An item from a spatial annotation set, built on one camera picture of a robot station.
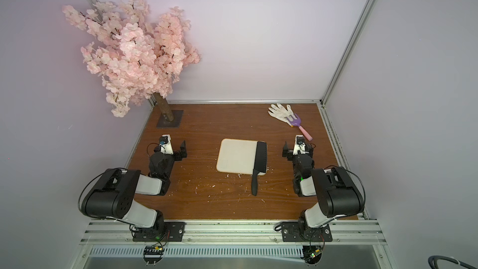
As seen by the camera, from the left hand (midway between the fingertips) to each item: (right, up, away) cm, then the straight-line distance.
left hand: (175, 140), depth 90 cm
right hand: (+62, +1, -2) cm, 62 cm away
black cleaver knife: (+43, -13, +3) cm, 44 cm away
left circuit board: (-2, -43, -19) cm, 47 cm away
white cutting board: (+31, -9, +4) cm, 33 cm away
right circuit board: (+61, -41, -21) cm, 76 cm away
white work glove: (+58, +14, +23) cm, 64 cm away
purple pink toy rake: (+66, +9, +17) cm, 68 cm away
